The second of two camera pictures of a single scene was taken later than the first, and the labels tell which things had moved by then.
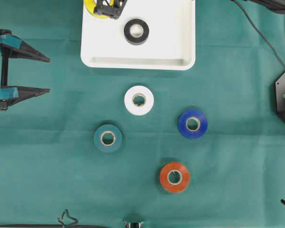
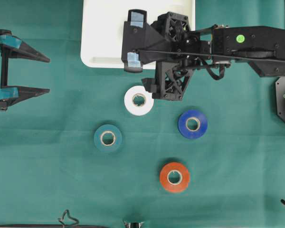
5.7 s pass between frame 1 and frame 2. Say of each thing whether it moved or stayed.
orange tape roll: stayed
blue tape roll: stayed
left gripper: stayed
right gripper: moved
